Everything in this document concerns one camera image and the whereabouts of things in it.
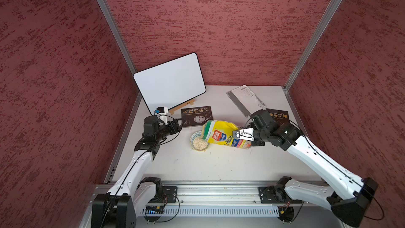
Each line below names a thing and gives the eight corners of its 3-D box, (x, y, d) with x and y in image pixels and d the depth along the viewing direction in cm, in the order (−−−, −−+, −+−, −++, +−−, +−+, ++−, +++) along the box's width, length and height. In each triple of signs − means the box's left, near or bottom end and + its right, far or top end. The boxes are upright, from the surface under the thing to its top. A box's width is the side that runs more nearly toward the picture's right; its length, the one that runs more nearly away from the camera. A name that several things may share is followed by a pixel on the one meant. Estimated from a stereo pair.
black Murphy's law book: (271, 125, 102) (272, 123, 101) (266, 110, 110) (267, 108, 108) (290, 125, 102) (292, 123, 101) (284, 110, 110) (286, 108, 108)
